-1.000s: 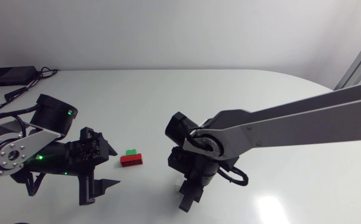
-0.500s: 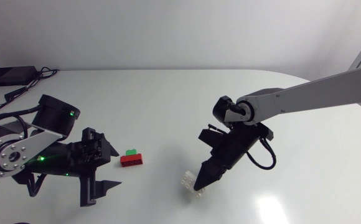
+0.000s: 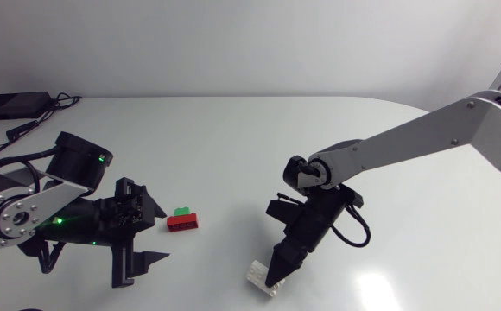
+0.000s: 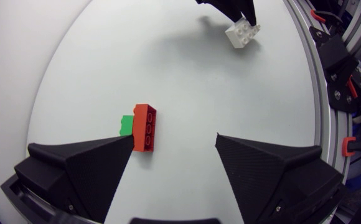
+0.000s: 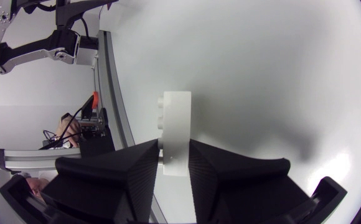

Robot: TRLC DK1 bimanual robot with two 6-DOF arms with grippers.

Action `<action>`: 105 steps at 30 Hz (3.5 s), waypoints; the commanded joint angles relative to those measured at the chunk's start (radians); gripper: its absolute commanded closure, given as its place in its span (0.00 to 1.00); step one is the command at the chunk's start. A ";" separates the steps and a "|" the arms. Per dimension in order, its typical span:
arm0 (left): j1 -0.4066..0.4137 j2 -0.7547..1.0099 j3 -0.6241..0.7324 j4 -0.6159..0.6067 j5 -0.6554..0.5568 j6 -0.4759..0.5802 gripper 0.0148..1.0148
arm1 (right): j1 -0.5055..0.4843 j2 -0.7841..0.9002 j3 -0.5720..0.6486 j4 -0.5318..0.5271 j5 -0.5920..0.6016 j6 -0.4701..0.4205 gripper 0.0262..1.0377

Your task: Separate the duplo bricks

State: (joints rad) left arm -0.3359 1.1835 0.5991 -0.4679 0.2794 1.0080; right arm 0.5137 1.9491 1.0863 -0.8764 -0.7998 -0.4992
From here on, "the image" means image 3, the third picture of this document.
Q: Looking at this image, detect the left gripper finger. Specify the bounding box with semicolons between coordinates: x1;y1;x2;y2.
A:
139;184;168;219
111;239;171;289

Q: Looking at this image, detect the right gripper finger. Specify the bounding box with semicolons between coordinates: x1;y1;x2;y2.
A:
263;242;291;289
278;251;308;284

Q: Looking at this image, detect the white toy brick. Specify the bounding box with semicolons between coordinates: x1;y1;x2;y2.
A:
245;259;286;299

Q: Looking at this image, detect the red toy brick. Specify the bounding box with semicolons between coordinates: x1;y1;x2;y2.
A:
166;213;200;233

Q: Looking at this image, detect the black power brick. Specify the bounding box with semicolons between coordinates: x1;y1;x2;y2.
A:
0;91;54;121

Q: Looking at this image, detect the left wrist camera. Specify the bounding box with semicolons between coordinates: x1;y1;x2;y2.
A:
115;176;136;202

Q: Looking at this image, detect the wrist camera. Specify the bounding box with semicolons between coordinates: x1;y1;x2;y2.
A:
115;176;136;202
265;192;306;226

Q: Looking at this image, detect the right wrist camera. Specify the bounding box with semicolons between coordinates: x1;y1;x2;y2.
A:
265;192;306;226

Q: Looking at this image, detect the thick black power cable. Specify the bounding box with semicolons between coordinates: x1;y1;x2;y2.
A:
5;92;83;143

